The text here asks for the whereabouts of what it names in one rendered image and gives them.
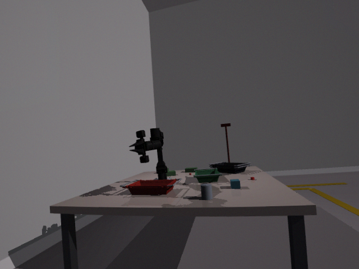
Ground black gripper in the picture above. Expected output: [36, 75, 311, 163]
[129, 130, 155, 163]

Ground teal block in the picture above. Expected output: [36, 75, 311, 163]
[230, 179, 241, 189]

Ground grey cylinder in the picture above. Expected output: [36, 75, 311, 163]
[201, 184, 213, 200]

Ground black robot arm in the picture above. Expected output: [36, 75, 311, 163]
[135, 128, 168, 180]

